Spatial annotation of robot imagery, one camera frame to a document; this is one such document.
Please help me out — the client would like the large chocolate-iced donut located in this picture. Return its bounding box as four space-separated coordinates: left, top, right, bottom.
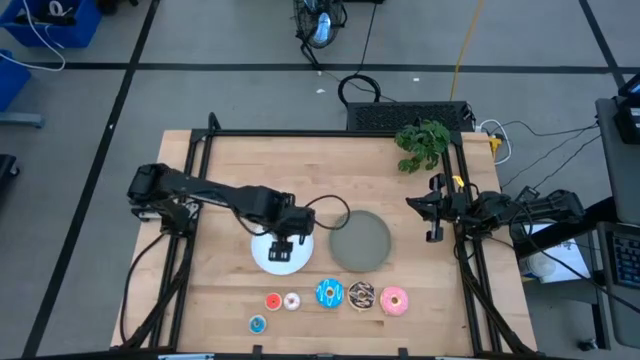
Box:
346 280 377 312

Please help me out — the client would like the black monitor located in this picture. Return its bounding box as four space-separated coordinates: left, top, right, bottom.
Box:
612 73 640 146

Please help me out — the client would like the black floor fan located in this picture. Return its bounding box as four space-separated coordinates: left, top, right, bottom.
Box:
291 0 349 70

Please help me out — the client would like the large blue-iced donut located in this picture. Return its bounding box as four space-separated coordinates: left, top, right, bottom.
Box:
314 277 346 310

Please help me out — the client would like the white roll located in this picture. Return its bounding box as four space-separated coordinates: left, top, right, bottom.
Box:
524 251 557 279

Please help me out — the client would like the yellow cable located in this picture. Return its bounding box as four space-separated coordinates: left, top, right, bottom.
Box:
449 0 486 102

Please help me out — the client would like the white paper sheet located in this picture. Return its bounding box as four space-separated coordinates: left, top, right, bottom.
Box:
516 222 592 285

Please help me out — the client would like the black aluminium frame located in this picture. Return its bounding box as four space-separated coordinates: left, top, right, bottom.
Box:
118 111 540 360

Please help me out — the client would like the white cable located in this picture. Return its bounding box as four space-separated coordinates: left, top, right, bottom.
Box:
476 118 514 167
0 0 74 73

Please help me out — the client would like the black coiled cable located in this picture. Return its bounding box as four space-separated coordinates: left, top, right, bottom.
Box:
336 0 384 107

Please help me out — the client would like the grey desk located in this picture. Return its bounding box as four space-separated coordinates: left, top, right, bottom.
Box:
594 97 640 227
596 221 640 350

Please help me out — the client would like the blue plastic bin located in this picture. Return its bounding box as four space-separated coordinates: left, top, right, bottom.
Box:
0 48 32 113
0 0 103 50

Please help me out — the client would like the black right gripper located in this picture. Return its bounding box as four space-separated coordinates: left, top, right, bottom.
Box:
405 173 474 245

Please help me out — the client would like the black keyboard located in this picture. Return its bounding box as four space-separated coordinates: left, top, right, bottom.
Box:
606 230 640 292

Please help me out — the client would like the green leafy plant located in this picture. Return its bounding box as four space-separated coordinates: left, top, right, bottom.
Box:
393 119 452 175

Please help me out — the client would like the black wheeled base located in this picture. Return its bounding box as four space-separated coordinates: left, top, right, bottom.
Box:
0 153 22 182

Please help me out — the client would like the white round plate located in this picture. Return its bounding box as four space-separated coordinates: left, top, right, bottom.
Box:
250 224 315 277

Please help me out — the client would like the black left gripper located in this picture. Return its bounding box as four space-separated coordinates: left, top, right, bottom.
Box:
268 203 317 263

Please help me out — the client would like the black perforated computer case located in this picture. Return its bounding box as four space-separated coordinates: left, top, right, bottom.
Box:
345 100 476 133

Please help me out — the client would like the large pink-iced donut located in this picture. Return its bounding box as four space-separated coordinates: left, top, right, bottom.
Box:
379 285 410 317

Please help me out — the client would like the grey round plate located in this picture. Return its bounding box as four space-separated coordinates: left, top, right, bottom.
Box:
328 209 393 274

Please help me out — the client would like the black arm base cable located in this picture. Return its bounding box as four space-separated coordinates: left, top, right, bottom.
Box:
118 231 172 347

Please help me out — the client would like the thin black floor cable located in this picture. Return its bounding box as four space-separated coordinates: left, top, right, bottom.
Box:
487 118 601 139
499 130 602 192

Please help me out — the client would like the grey metal foot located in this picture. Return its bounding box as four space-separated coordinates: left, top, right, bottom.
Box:
0 111 46 130

